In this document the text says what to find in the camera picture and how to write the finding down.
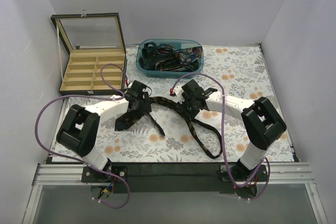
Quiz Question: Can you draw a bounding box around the pile of dark ties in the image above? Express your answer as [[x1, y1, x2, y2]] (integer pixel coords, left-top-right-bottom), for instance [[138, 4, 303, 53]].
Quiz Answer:
[[139, 42, 200, 72]]

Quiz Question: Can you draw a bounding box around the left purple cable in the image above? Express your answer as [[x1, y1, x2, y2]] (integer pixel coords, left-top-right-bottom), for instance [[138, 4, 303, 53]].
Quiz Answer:
[[35, 63, 132, 209]]

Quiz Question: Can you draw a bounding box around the black gold floral tie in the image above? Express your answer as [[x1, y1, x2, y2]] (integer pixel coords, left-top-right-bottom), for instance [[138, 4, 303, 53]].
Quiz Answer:
[[114, 97, 223, 159]]

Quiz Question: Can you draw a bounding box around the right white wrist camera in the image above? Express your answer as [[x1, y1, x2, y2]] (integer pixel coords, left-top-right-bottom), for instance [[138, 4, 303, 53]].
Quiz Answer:
[[170, 86, 185, 103]]

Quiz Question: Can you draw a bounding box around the floral patterned table mat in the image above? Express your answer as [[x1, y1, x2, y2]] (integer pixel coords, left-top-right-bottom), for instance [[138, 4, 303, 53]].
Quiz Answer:
[[52, 45, 296, 163]]

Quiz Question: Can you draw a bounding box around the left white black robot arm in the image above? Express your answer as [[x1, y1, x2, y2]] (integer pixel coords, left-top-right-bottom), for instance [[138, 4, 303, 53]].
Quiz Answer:
[[56, 81, 151, 182]]

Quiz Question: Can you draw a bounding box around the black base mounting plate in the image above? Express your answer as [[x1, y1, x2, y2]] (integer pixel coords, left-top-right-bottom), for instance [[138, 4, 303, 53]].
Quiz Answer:
[[47, 157, 271, 195]]

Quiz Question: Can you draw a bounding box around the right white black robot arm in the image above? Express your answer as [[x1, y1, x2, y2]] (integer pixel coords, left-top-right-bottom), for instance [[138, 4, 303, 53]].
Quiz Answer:
[[171, 80, 287, 181]]

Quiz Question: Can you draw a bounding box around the teal plastic bin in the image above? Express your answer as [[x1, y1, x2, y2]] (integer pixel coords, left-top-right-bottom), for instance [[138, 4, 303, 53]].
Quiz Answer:
[[136, 39, 204, 79]]

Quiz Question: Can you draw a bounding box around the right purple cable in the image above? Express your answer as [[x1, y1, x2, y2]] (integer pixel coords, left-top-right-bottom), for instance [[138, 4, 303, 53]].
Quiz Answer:
[[172, 72, 271, 202]]

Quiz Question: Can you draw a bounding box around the black compartment display box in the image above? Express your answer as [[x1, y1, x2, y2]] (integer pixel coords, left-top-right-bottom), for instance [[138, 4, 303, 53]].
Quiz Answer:
[[50, 10, 127, 95]]

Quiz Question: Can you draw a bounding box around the blue floral tie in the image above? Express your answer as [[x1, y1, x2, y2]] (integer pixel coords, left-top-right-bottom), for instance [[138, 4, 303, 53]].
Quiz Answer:
[[174, 46, 203, 66]]

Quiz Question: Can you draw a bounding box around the purple cable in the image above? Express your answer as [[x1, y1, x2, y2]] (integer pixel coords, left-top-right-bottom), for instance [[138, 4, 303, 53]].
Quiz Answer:
[[35, 63, 132, 209], [172, 72, 271, 202]]

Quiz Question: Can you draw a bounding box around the aluminium frame rail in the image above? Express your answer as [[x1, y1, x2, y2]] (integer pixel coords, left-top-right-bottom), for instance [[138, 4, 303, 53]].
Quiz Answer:
[[23, 162, 327, 223]]

